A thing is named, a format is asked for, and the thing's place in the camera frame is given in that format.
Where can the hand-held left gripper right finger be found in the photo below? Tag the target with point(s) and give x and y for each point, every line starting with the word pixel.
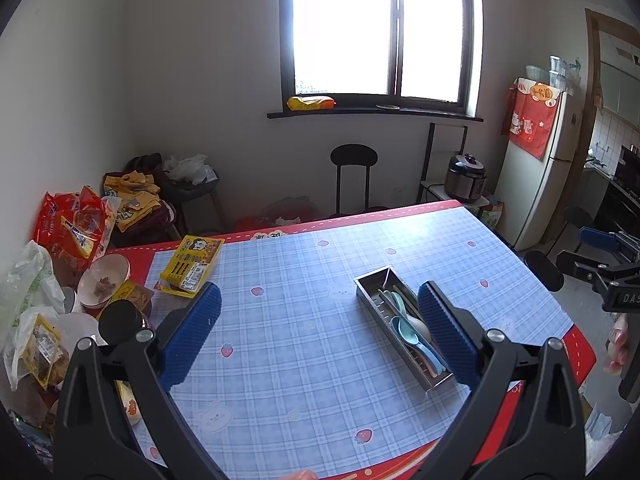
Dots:
pixel 445 335

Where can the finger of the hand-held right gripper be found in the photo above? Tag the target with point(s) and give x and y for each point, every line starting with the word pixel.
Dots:
pixel 575 264
pixel 597 241

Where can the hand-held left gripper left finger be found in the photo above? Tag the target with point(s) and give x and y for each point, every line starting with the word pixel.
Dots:
pixel 192 332

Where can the blue spoon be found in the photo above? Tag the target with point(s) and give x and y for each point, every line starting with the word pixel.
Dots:
pixel 406 331

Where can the beige chopstick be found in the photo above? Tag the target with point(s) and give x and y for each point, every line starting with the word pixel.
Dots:
pixel 407 297

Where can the green spoon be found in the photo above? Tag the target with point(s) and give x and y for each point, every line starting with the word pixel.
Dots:
pixel 397 302

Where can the steel utensil tray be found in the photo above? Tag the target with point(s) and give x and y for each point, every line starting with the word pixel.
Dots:
pixel 372 292

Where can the person's right hand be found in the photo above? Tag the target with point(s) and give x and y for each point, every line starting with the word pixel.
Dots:
pixel 619 345

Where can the person's left hand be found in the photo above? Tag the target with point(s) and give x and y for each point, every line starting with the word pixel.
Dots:
pixel 301 476

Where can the black chair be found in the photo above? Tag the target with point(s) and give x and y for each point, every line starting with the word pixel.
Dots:
pixel 575 217

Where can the small black round stool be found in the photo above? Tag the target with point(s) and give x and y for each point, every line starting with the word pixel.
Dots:
pixel 542 270

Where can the black kitchen stove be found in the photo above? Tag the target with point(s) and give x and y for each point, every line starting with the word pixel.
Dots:
pixel 622 195

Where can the yellow labelled food tray pack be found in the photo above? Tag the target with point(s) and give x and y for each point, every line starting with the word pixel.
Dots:
pixel 192 265

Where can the yellow snack packet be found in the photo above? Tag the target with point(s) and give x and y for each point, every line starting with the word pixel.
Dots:
pixel 132 295

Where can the cream refrigerator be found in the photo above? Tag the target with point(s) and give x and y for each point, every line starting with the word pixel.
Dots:
pixel 535 195

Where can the colourful bag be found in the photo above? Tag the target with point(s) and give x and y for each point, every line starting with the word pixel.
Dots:
pixel 492 212

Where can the white ceramic bowl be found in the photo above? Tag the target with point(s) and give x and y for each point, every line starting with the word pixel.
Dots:
pixel 102 280

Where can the blue plaid tablecloth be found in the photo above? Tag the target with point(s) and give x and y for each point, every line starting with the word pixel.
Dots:
pixel 310 360

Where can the crumpled plastic bag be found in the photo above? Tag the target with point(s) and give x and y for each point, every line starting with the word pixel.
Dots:
pixel 597 427

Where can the red printed cloth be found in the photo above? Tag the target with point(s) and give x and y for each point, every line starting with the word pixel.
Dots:
pixel 532 120

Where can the rice cooker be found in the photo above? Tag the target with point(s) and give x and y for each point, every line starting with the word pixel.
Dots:
pixel 466 180

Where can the dark stool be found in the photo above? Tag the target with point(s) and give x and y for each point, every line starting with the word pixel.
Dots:
pixel 192 192

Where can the white side table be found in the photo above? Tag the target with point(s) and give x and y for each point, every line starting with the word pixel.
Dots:
pixel 434 192

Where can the yellow snack bags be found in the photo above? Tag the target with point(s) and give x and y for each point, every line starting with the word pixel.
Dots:
pixel 132 200

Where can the red bags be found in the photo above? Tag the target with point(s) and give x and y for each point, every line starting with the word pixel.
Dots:
pixel 280 212

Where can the clear packet of dried food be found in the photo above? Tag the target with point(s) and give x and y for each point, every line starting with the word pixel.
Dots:
pixel 42 345

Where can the red snack bag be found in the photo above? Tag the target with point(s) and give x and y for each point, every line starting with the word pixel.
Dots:
pixel 70 230

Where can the white plastic bag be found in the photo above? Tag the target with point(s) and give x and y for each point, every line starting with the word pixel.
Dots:
pixel 187 167

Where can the clear plastic food containers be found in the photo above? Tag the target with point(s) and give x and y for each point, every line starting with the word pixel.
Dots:
pixel 560 72

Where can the clear plastic bag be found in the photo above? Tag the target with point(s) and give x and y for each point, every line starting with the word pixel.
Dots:
pixel 27 280

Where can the small dish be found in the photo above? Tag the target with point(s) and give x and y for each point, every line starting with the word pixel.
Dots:
pixel 388 107

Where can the yellow bag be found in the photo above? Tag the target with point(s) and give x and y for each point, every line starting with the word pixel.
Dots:
pixel 310 103

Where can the window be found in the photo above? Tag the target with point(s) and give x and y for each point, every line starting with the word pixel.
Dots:
pixel 395 25

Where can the kitchen wall cabinet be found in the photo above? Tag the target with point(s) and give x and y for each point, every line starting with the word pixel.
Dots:
pixel 620 80

